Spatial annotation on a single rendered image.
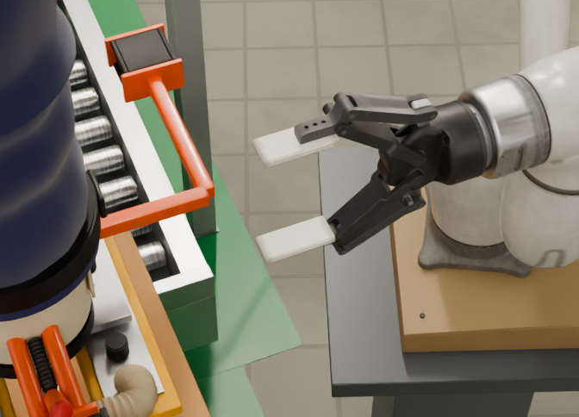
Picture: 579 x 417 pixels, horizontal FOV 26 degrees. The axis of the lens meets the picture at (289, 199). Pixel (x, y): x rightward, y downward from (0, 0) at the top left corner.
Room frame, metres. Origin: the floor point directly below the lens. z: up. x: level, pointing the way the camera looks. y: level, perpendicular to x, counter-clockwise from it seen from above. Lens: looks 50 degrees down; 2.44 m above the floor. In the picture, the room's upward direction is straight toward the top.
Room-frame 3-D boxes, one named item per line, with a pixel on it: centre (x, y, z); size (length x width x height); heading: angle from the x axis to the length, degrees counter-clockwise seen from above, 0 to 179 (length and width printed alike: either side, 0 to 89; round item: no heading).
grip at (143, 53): (1.26, 0.20, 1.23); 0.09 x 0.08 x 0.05; 112
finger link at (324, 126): (0.74, -0.03, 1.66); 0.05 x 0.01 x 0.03; 113
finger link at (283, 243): (0.73, -0.01, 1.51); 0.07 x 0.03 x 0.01; 113
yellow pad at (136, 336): (0.92, 0.24, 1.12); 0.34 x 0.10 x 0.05; 22
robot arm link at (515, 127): (0.81, -0.20, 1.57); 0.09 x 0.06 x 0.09; 23
